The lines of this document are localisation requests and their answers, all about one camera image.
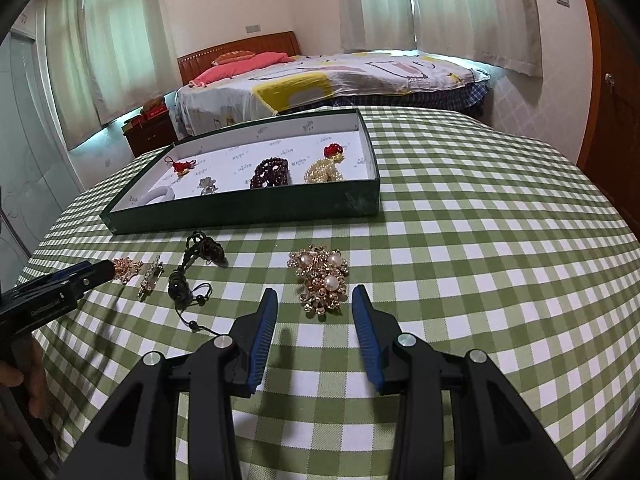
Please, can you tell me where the green checkered tablecloth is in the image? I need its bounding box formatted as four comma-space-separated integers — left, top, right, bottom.
15, 105, 640, 480

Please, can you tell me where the red and gold charm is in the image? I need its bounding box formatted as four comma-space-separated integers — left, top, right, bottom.
164, 156, 199, 179

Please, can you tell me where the dark red bead bracelet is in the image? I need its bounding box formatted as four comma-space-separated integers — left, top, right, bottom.
249, 157, 292, 190

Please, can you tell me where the black cord necklace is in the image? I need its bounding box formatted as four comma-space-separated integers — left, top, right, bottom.
167, 229, 229, 336

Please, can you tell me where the wooden door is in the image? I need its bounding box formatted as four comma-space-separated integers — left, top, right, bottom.
574, 0, 640, 223

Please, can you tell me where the white curtain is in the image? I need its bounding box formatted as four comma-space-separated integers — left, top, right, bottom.
81, 0, 177, 115
404, 0, 547, 79
339, 0, 417, 57
42, 0, 102, 128

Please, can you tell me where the pearl bracelet with red flower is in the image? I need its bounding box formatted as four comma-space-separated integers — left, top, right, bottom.
303, 143, 347, 185

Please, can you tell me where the white patterned bedsheet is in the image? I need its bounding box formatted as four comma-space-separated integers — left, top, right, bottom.
174, 50, 489, 139

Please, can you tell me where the person's left hand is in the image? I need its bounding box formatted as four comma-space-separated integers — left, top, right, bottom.
0, 332, 49, 422

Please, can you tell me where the dark wooden nightstand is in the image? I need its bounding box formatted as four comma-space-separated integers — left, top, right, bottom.
123, 114, 179, 158

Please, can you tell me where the gold pearl brooch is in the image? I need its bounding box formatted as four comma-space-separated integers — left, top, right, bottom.
287, 243, 350, 320

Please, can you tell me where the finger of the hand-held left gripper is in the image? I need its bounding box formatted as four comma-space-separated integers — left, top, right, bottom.
62, 259, 117, 303
7, 261, 94, 297

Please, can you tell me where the wooden headboard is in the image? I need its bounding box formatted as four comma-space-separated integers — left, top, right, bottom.
177, 31, 302, 86

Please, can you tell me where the gold rhinestone brooch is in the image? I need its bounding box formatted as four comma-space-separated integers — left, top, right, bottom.
112, 256, 144, 286

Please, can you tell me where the white jade bangle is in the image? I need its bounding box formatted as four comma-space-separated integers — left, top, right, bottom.
141, 185, 176, 206

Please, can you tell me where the red patterned pillow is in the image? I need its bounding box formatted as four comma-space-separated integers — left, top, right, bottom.
212, 49, 257, 66

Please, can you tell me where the green box with white lining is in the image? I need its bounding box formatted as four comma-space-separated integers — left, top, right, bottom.
99, 107, 384, 236

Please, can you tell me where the pink pillow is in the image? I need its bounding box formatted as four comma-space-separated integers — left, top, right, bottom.
192, 51, 294, 86

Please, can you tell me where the silver pin brooch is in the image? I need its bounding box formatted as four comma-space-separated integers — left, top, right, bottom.
137, 254, 165, 302

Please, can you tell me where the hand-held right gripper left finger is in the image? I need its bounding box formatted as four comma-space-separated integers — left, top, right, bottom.
55, 287, 280, 480

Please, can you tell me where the frosted glass wardrobe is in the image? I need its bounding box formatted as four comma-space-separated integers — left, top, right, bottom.
0, 29, 84, 273

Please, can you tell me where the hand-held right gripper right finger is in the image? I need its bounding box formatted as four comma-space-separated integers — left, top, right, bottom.
350, 284, 574, 480

